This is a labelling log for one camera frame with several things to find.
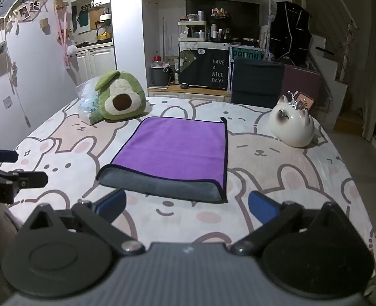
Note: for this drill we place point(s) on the dark blue chair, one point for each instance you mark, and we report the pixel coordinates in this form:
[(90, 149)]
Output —
[(257, 81)]

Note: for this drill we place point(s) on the maroon chair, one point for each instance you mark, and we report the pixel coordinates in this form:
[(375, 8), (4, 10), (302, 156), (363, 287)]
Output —
[(302, 81)]

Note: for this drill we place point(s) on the white cat figurine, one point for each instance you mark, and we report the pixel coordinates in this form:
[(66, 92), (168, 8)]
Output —
[(291, 124)]

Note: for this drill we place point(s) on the bunny printed bed sheet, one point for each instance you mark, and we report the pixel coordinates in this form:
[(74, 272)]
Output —
[(271, 172)]

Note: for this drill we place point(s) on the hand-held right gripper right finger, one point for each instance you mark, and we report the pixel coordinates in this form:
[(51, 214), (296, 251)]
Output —
[(263, 206)]

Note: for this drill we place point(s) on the red lid jar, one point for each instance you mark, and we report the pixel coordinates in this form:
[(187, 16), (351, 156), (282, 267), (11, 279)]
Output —
[(157, 60)]

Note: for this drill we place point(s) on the clear plastic bag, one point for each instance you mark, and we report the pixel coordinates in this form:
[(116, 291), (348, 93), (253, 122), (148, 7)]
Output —
[(89, 102)]

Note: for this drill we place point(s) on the teal cutting board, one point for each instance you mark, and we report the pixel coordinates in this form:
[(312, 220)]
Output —
[(83, 18)]

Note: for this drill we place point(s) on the avocado plush toy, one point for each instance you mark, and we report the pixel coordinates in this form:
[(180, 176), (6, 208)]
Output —
[(121, 97)]

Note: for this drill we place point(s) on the black hanging jacket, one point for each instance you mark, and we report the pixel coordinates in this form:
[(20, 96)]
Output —
[(290, 35)]

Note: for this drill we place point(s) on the purple and grey towel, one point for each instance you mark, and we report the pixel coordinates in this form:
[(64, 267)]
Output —
[(175, 146)]

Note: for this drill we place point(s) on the black computer mouse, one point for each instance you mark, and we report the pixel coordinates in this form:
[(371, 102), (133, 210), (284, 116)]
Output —
[(184, 86)]

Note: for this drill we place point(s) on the staircase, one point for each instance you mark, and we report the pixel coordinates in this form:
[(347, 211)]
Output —
[(331, 57)]

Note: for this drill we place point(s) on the green sign plate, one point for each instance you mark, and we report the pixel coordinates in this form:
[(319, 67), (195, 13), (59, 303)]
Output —
[(247, 54)]

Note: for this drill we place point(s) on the orange card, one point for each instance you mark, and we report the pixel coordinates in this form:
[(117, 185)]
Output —
[(304, 102)]

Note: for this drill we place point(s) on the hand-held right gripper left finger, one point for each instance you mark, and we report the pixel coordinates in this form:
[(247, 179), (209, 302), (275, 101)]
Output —
[(110, 204)]

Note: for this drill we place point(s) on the wooden low cabinet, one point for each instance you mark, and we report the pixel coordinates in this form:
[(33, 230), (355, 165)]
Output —
[(188, 92)]

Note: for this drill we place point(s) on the white shelf organizer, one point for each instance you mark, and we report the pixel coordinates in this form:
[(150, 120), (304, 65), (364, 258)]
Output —
[(192, 32)]

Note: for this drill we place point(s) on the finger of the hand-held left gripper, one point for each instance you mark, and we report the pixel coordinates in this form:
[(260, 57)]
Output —
[(31, 179), (1, 155)]

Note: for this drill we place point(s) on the black cabinet with white print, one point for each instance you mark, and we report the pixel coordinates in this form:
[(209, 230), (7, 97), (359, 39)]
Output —
[(204, 68)]

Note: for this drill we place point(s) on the grey trash bin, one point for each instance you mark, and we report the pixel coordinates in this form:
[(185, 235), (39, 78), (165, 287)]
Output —
[(161, 76)]

